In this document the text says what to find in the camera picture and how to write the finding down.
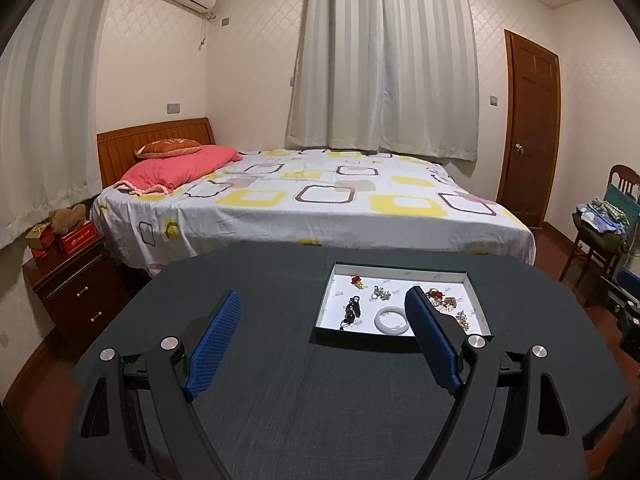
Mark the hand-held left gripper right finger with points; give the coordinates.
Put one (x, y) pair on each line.
(432, 345)

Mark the red tassel gold charm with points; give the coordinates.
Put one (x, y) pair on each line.
(434, 293)

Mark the pink pillow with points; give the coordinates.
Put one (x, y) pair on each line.
(175, 170)

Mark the brown teddy bear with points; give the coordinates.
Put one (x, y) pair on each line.
(67, 217)

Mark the pearl cluster brooch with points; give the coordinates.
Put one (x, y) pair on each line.
(461, 321)

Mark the pile of clothes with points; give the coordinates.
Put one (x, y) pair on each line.
(600, 222)

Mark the bed with patterned white sheet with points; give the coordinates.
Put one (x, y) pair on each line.
(325, 210)

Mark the clear crystal brooch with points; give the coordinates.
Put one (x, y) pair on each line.
(434, 303)

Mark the gold leaf brooch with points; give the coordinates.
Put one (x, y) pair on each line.
(451, 303)

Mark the brown wooden door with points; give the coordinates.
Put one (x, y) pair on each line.
(530, 130)

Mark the red coral gold charm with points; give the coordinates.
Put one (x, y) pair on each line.
(356, 281)

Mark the red gift box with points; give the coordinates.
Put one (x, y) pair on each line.
(77, 239)

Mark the orange pillow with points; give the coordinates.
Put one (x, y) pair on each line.
(167, 147)

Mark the wooden chair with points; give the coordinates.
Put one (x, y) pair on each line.
(625, 175)

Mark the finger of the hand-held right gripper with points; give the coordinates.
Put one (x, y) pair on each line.
(612, 292)
(629, 276)

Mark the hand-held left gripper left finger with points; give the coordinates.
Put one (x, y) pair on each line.
(212, 345)

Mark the white shallow tray box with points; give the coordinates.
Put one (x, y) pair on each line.
(360, 343)

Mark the white jade bangle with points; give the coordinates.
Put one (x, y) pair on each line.
(384, 326)

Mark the wooden headboard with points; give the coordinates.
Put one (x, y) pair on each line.
(125, 145)

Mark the wall outlet panel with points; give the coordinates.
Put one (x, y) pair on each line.
(173, 108)

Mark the white sheer side curtain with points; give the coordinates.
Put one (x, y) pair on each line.
(45, 135)

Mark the red and gold box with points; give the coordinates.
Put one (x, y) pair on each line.
(40, 237)

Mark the silver pearl brooch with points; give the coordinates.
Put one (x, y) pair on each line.
(385, 292)

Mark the wooden nightstand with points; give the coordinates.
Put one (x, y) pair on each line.
(75, 295)

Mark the white window curtain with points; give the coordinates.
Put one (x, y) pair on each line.
(385, 60)

